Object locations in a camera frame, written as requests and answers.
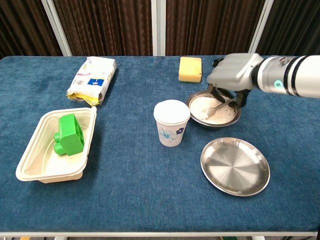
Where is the yellow sponge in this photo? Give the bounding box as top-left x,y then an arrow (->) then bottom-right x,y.
178,56 -> 203,83

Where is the blue velvet table cloth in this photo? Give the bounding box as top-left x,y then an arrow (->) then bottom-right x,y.
0,55 -> 320,233

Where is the flower print paper cup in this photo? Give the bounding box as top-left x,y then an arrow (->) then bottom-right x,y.
153,99 -> 191,148

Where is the clear plastic spoon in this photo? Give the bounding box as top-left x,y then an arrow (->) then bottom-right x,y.
204,99 -> 237,119

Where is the white flour bag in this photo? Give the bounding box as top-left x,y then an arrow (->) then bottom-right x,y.
66,56 -> 118,107

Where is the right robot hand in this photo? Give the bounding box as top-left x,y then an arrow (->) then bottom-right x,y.
206,52 -> 265,109

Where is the round steel plate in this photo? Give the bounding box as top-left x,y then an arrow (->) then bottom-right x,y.
200,136 -> 271,197

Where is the dark brown curtain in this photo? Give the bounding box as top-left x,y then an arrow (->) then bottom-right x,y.
0,0 -> 320,59

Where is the steel bowl of rice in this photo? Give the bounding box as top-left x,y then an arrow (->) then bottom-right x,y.
185,90 -> 242,131

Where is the green toy block car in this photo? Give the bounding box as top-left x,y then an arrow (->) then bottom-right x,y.
53,113 -> 86,157

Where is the beige plastic food tray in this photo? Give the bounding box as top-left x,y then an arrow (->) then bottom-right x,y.
15,106 -> 98,184

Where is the white partition frame post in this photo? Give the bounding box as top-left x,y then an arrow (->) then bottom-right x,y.
41,0 -> 73,57
248,0 -> 275,55
151,0 -> 167,57

